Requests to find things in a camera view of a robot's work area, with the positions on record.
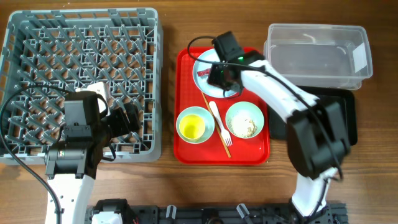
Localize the red sauce packet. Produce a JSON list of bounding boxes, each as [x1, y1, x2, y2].
[[197, 68, 211, 77]]

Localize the green bowl with rice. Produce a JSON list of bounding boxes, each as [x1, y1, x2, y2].
[[225, 101, 265, 139]]

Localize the yellow plastic cup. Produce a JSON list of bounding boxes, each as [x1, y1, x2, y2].
[[179, 114, 206, 140]]

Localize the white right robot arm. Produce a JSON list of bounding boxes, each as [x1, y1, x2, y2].
[[208, 50, 350, 223]]

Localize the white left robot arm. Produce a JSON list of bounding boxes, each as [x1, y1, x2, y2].
[[45, 103, 141, 223]]

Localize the grey plastic dishwasher rack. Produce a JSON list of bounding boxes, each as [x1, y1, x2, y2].
[[1, 7, 163, 165]]

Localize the light blue plate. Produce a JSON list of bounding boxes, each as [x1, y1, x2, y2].
[[192, 49, 239, 98]]

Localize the wooden chopstick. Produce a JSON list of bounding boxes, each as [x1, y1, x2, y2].
[[201, 92, 231, 158]]

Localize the light blue bowl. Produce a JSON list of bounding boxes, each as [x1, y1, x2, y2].
[[175, 106, 215, 144]]

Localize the white plastic fork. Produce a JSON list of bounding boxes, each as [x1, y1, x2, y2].
[[209, 101, 233, 146]]

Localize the black tray bin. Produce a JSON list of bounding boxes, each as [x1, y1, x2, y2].
[[267, 86, 358, 146]]

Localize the clear plastic bin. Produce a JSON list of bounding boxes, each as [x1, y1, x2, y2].
[[264, 23, 373, 90]]

